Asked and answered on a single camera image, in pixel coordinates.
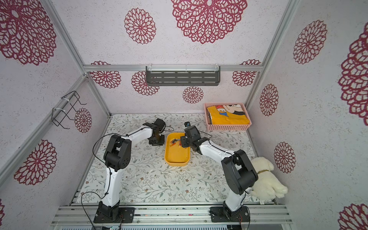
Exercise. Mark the aluminium rail frame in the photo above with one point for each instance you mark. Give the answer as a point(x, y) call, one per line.
point(202, 214)

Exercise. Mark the yellow cartoon towel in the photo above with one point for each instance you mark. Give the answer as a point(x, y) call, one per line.
point(232, 114)

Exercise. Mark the black wire wall rack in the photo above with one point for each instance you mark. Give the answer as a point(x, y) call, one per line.
point(59, 114)

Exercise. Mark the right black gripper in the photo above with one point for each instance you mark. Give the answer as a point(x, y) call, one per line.
point(184, 141)

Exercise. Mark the yellow plastic storage tray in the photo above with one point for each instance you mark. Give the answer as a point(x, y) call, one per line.
point(176, 156)

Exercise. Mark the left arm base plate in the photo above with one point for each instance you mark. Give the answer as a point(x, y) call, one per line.
point(114, 214)

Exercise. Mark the grey wall shelf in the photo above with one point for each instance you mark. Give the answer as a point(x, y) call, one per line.
point(183, 76)

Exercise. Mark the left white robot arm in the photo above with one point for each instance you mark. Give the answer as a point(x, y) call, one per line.
point(117, 157)

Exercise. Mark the pink perforated plastic basket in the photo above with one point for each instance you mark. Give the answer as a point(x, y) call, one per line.
point(213, 127)

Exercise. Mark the cream plush dog toy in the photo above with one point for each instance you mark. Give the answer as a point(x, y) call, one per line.
point(267, 187)

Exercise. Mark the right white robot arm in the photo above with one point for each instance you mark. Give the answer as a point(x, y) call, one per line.
point(238, 170)

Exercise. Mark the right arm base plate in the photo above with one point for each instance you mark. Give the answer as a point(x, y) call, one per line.
point(223, 214)

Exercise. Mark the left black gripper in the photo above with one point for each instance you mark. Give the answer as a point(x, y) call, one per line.
point(161, 143)

